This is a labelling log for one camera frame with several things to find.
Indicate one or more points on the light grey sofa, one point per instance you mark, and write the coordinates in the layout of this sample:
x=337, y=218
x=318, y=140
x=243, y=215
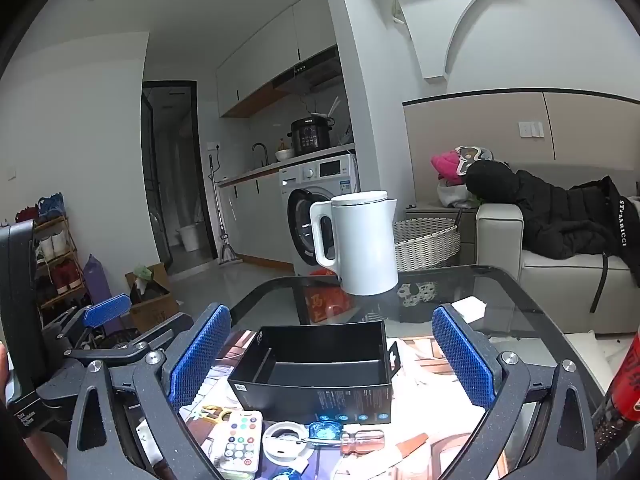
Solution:
x=550, y=285

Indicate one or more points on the black kitchen faucet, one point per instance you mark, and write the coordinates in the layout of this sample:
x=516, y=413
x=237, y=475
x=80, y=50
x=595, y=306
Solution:
x=260, y=147

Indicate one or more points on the white washing machine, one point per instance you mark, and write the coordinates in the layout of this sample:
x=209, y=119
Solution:
x=320, y=175

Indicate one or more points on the black cardboard box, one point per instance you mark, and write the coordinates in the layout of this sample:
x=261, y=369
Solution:
x=310, y=390

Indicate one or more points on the black framed glass door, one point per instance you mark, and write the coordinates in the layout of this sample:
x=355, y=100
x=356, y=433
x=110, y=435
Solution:
x=150, y=185

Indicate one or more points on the white plastic bag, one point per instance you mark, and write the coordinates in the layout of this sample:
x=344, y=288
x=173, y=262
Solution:
x=455, y=195

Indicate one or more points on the printed table mat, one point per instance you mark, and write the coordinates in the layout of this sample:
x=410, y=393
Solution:
x=425, y=360

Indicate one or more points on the white wall cabinets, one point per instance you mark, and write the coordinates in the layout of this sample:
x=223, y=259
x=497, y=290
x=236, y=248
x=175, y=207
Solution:
x=260, y=60

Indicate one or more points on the white base cabinets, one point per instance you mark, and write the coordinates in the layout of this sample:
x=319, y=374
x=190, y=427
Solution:
x=255, y=215

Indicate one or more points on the black puffer jacket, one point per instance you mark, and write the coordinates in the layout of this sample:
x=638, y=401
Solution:
x=550, y=210

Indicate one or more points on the purple yoga mat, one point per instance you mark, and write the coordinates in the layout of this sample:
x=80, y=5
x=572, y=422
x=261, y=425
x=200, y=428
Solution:
x=97, y=285

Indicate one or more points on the white paper scrap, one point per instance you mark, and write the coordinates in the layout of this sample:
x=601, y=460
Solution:
x=470, y=307

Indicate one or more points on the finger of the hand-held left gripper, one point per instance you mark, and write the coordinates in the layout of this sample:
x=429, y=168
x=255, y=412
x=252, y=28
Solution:
x=160, y=331
x=107, y=307

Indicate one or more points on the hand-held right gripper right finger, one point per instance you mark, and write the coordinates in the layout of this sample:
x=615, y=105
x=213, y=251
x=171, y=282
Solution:
x=462, y=360

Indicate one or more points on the pink knit hat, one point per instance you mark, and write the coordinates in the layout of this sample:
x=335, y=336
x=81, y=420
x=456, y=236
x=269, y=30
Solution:
x=447, y=165

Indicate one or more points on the white electric kettle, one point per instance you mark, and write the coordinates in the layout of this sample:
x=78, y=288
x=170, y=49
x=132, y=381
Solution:
x=367, y=245

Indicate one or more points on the yellow plastic tool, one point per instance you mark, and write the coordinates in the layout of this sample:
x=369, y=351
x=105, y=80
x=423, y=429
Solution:
x=220, y=415

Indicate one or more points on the white wicker basket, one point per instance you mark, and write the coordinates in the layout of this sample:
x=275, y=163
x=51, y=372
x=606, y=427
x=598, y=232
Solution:
x=425, y=247

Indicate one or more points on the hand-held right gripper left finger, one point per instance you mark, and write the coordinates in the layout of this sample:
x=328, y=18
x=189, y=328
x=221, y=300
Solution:
x=200, y=355

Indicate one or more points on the brown cardboard box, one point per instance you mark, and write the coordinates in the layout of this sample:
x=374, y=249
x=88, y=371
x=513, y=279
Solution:
x=155, y=310

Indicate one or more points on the white wall switch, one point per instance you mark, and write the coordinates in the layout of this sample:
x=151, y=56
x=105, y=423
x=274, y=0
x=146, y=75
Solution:
x=531, y=129

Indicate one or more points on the red drink can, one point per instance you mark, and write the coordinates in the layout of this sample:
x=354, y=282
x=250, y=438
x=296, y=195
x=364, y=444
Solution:
x=627, y=385

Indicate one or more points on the white bucket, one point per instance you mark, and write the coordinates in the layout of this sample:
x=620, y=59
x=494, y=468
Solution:
x=191, y=237

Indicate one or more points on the wooden shoe rack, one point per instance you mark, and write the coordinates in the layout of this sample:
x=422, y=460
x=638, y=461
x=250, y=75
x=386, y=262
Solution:
x=55, y=260

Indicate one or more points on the white bowl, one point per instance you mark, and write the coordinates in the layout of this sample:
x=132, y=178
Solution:
x=285, y=155

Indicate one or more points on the black pressure cooker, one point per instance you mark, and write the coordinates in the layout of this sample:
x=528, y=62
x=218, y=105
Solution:
x=310, y=135

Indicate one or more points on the range hood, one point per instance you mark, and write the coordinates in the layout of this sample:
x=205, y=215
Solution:
x=310, y=75

